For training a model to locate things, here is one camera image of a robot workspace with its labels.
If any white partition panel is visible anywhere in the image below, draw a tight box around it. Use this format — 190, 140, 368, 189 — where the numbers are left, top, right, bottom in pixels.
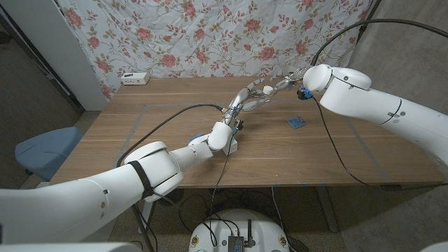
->
0, 0, 109, 112

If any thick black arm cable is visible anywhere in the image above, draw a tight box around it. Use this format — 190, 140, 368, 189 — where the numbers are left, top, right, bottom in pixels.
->
310, 18, 448, 67
115, 103, 225, 168

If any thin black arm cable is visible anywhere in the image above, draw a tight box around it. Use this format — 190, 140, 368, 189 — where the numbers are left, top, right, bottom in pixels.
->
197, 134, 235, 248
311, 97, 448, 192

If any white table leg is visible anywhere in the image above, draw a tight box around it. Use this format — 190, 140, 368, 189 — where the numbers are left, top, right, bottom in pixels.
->
137, 199, 157, 235

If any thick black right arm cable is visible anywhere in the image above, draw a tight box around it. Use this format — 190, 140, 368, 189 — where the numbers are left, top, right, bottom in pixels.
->
310, 18, 448, 67

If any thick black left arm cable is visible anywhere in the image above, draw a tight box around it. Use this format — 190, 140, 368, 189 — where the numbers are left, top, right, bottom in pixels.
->
115, 103, 225, 168

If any clear white-capped medicine bottle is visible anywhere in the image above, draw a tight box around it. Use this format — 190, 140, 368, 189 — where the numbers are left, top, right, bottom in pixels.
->
250, 85, 274, 106

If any floral backdrop cloth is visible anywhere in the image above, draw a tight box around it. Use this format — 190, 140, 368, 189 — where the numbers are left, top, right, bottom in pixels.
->
55, 0, 374, 102

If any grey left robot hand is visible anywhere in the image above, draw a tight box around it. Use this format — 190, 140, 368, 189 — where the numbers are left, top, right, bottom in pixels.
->
222, 78, 272, 132

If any black module with antenna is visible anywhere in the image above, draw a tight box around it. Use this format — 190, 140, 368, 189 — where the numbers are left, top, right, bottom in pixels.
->
227, 219, 256, 252

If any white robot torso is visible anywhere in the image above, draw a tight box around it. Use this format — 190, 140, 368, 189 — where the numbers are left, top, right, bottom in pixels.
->
188, 209, 291, 252

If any black power adapter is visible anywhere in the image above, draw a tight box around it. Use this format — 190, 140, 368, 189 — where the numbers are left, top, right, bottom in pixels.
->
286, 236, 309, 252

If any white power strip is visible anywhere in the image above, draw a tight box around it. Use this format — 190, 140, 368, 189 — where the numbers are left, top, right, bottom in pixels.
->
120, 71, 151, 86

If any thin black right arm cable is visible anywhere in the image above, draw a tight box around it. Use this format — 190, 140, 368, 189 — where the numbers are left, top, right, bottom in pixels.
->
311, 97, 448, 192

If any black backdrop pole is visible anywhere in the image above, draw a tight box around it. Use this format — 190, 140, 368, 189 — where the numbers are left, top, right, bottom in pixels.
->
356, 0, 382, 36

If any round black floor base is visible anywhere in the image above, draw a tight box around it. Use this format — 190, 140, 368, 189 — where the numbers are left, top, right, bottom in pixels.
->
159, 188, 186, 207

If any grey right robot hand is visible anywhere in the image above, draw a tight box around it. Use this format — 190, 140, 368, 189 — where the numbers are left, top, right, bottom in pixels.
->
271, 66, 314, 95

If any blue padded stool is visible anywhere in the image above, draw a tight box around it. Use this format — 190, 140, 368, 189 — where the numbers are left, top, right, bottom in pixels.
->
14, 126, 83, 182

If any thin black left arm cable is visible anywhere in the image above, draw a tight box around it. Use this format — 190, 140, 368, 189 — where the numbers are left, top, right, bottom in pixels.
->
197, 134, 235, 248

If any grey table leg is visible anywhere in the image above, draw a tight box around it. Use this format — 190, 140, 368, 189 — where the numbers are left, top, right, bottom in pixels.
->
316, 187, 340, 234

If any white cube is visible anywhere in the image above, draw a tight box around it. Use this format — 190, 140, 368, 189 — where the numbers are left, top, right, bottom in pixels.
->
222, 136, 239, 155

